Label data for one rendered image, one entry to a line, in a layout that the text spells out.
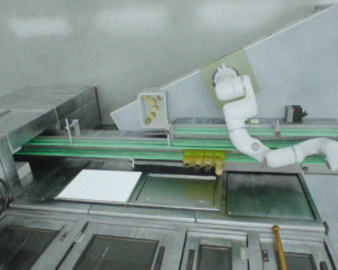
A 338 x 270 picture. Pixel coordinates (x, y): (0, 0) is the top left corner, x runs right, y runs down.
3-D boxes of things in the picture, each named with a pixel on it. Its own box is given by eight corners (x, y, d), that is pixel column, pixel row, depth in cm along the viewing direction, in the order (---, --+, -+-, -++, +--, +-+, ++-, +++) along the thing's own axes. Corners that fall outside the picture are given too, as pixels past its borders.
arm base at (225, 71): (209, 67, 162) (208, 72, 148) (231, 59, 158) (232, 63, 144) (219, 93, 167) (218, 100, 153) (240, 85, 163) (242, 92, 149)
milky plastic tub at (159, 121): (144, 123, 192) (140, 128, 184) (141, 90, 183) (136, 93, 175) (170, 123, 188) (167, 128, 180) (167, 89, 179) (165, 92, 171)
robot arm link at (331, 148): (315, 141, 138) (324, 145, 128) (336, 132, 136) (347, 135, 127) (326, 170, 139) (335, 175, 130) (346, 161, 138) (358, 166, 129)
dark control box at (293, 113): (284, 117, 172) (286, 122, 165) (285, 105, 169) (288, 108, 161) (299, 117, 170) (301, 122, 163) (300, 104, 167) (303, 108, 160)
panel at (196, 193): (82, 171, 190) (54, 202, 159) (81, 168, 189) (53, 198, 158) (221, 179, 171) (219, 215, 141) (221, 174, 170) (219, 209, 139)
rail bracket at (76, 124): (80, 134, 201) (64, 147, 181) (76, 110, 195) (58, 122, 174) (86, 134, 200) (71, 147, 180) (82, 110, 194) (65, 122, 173)
